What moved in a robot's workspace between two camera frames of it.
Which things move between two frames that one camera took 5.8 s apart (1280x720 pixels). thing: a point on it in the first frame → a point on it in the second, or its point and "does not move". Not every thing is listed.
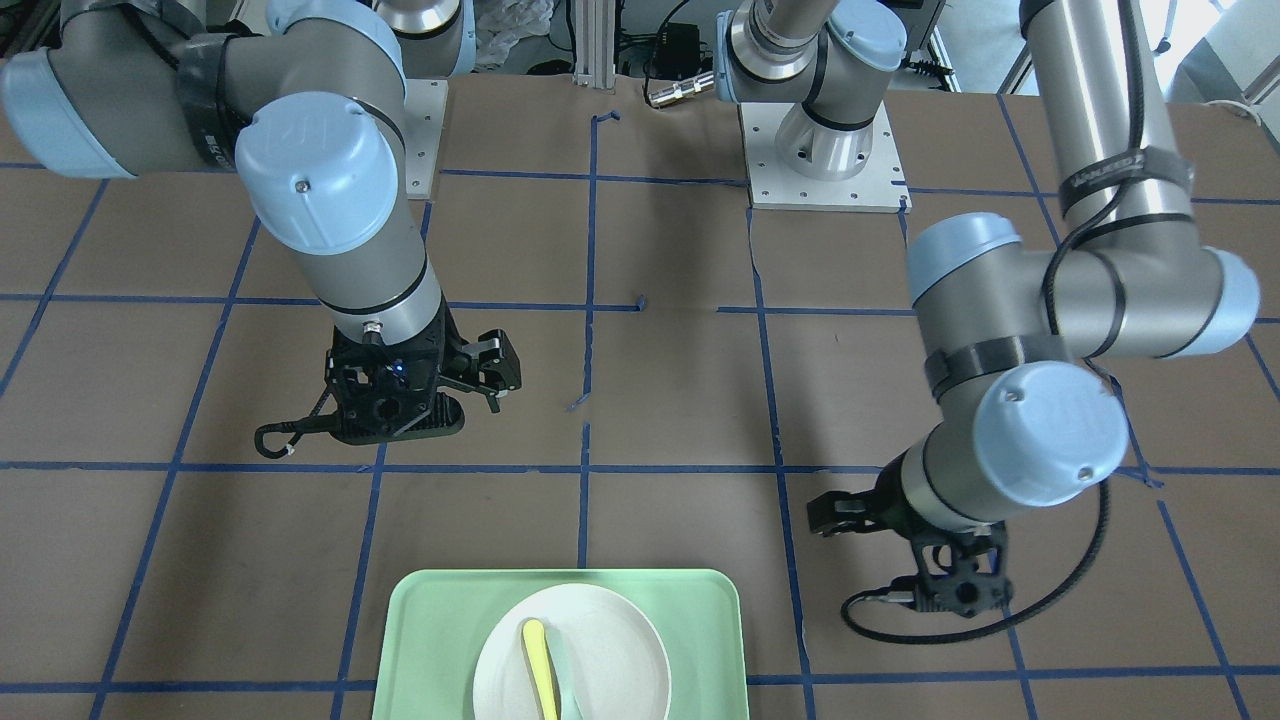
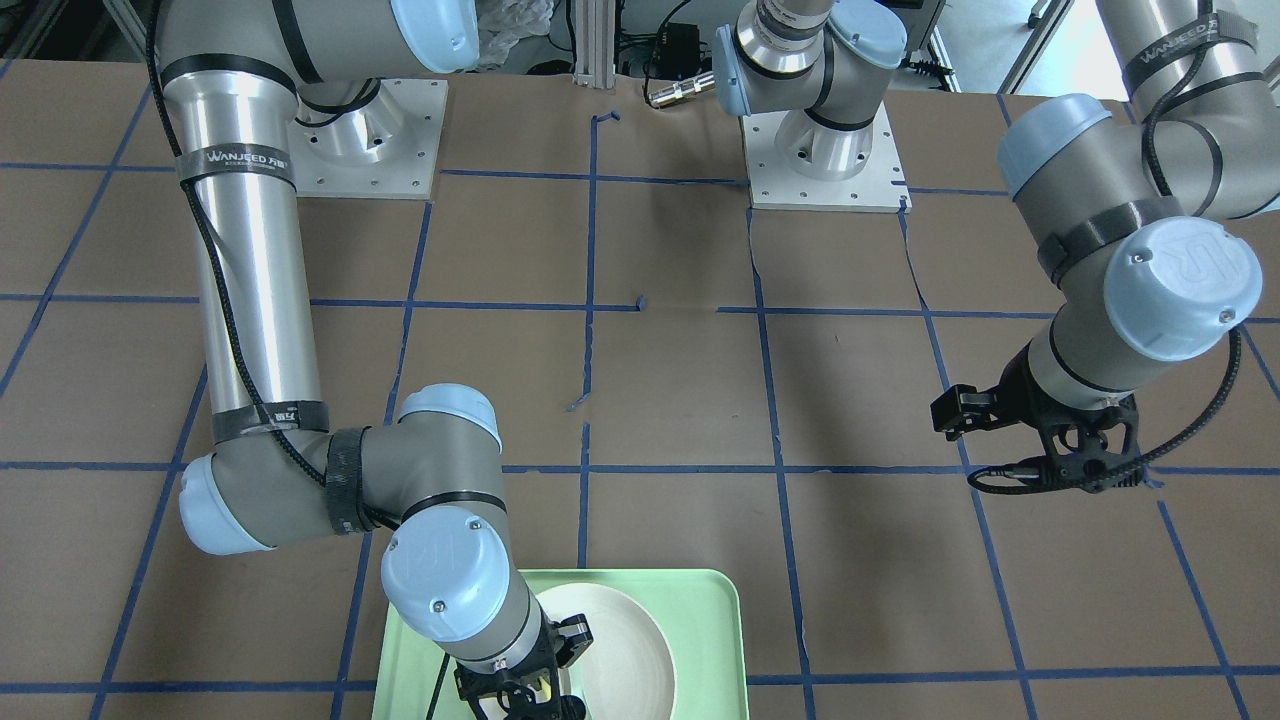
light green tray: x=434 y=622 does not move
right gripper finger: x=496 y=368 → x=574 y=637
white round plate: x=608 y=654 does not move
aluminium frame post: x=594 y=43 does not move
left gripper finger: x=837 y=512 → x=961 y=409
